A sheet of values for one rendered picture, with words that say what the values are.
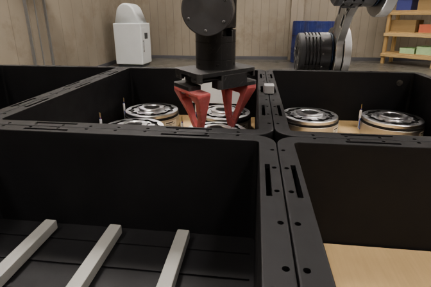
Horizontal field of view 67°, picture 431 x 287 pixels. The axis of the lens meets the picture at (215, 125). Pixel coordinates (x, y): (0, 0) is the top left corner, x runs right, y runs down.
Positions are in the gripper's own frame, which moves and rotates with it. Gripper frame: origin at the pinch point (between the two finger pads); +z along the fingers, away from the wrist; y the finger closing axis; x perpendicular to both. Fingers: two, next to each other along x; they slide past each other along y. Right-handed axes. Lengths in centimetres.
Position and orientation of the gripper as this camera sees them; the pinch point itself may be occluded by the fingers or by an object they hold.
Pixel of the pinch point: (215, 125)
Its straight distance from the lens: 50.6
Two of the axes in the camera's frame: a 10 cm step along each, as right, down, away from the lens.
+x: -6.0, -2.8, 7.5
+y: 8.0, -2.1, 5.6
